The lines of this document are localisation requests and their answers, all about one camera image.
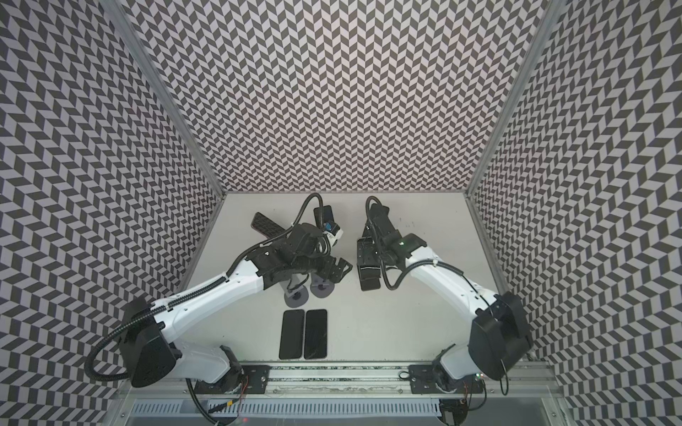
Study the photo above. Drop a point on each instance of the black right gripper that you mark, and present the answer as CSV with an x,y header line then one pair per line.
x,y
371,244

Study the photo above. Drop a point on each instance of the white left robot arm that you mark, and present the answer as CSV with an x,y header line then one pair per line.
x,y
154,347

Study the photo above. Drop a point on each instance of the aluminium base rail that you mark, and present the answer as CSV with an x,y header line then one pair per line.
x,y
397,379

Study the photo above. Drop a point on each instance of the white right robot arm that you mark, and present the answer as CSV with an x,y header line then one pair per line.
x,y
499,335

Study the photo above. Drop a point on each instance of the grey stand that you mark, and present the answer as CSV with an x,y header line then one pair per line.
x,y
296,291
321,288

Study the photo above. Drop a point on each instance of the grey stand front right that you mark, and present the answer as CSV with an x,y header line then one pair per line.
x,y
321,288

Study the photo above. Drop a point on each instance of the white ventilation grille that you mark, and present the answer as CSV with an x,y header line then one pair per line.
x,y
295,408

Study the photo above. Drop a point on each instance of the purple phone stand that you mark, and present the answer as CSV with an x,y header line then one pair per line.
x,y
316,335

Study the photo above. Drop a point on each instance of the grey stand front left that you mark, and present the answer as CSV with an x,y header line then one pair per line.
x,y
296,291

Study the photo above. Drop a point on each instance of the phone reflecting pattern far left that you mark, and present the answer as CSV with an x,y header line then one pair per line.
x,y
265,226

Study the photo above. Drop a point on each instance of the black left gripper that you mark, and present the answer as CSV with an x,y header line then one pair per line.
x,y
339,272

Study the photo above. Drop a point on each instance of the black folding phone stand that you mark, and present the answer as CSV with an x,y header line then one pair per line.
x,y
370,279

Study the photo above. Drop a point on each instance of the black phone on black stand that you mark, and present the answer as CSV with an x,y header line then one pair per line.
x,y
367,254

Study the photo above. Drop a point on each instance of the black phone back centre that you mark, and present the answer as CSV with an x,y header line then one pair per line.
x,y
323,216

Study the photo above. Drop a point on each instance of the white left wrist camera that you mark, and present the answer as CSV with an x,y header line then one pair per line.
x,y
332,233

